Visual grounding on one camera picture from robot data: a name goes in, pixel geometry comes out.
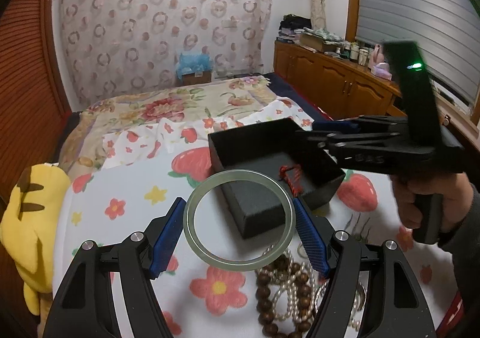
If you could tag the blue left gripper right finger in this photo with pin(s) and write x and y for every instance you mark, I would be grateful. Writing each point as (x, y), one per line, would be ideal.
(314, 232)

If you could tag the yellow plush toy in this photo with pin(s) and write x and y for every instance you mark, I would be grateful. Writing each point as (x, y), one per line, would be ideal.
(28, 228)

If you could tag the cardboard box with blue bag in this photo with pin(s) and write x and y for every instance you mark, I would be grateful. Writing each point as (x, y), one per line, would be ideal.
(193, 69)

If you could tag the black jewelry box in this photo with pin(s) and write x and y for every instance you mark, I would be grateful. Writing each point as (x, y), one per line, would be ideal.
(266, 147)

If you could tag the wooden sideboard cabinet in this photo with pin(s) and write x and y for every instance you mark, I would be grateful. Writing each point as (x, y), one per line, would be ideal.
(339, 88)

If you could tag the stack of folded clothes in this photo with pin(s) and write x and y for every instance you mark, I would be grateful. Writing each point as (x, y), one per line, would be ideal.
(292, 26)

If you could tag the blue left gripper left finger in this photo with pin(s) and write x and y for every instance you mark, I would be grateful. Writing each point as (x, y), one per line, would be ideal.
(166, 231)

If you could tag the circle pattern lace curtain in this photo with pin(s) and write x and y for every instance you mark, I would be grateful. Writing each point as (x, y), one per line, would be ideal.
(115, 47)

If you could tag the person's right hand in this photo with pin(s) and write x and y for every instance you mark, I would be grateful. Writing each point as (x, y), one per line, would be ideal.
(455, 188)

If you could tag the floral bed quilt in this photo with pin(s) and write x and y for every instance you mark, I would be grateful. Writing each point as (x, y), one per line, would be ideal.
(87, 147)

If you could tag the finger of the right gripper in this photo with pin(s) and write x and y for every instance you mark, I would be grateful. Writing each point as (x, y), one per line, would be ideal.
(334, 125)
(316, 141)

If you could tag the brown louvered wardrobe door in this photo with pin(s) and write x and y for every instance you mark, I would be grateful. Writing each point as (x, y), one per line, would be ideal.
(34, 106)

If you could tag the grey window blind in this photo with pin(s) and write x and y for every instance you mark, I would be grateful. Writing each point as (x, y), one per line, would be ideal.
(446, 31)

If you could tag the pink tissue box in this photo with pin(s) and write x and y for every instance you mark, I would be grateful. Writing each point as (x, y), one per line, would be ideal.
(382, 70)

